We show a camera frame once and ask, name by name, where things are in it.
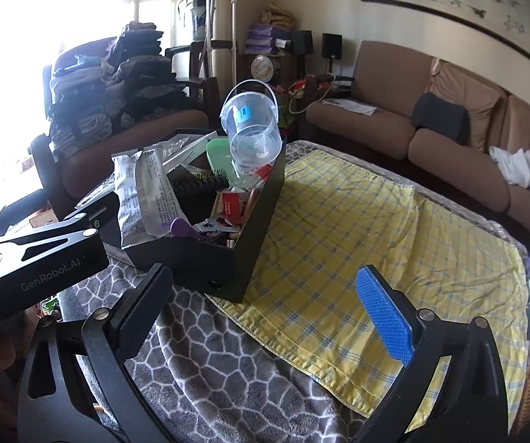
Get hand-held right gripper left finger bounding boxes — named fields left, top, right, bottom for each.
left=17, top=263, right=174, bottom=443

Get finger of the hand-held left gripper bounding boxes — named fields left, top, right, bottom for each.
left=0, top=191, right=122, bottom=260

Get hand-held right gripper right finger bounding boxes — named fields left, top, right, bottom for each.
left=356, top=265, right=509, bottom=443

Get black storage box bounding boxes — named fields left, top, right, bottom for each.
left=119, top=128, right=288, bottom=303

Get clear plastic bucket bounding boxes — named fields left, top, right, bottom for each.
left=219, top=80, right=285, bottom=176

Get silver foil packet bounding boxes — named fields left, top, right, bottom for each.
left=138, top=147, right=181, bottom=239
left=112, top=152, right=149, bottom=248

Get brown armchair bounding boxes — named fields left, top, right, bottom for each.
left=31, top=37, right=210, bottom=220

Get yellow plaid cloth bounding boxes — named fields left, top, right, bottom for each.
left=207, top=150, right=530, bottom=418

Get black hairbrush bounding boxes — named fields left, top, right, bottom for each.
left=168, top=168, right=229, bottom=208

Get green plastic object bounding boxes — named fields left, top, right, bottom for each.
left=206, top=140, right=239, bottom=181

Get red packet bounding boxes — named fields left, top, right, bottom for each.
left=219, top=192, right=243, bottom=222

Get orange tube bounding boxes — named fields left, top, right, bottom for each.
left=241, top=188, right=262, bottom=223

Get dark wooden chair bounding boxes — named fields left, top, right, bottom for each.
left=165, top=39, right=222, bottom=103

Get brown sofa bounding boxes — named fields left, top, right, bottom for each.
left=305, top=41, right=530, bottom=241

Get white clothes pile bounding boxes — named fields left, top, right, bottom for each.
left=489, top=147, right=530, bottom=217

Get dark grey cushion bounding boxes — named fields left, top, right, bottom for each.
left=411, top=92, right=471, bottom=145

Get round patterned tin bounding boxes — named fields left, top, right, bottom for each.
left=251, top=54, right=276, bottom=82

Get white papers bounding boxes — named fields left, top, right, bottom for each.
left=322, top=98, right=377, bottom=116

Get potted plant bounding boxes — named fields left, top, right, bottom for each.
left=177, top=0, right=213, bottom=42

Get white floor stand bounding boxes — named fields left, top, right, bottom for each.
left=227, top=0, right=240, bottom=85

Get purple packages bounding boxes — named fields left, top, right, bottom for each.
left=245, top=24, right=291, bottom=54

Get black speaker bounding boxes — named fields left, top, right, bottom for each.
left=322, top=33, right=343, bottom=61
left=291, top=30, right=314, bottom=54

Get yellowish snack bag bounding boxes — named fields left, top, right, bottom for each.
left=265, top=4, right=296, bottom=27

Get purple plastic handle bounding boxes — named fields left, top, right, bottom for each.
left=169, top=218, right=201, bottom=241

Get white cable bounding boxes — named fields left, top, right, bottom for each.
left=287, top=87, right=336, bottom=117

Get framed wall painting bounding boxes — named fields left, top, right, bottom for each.
left=361, top=0, right=530, bottom=72

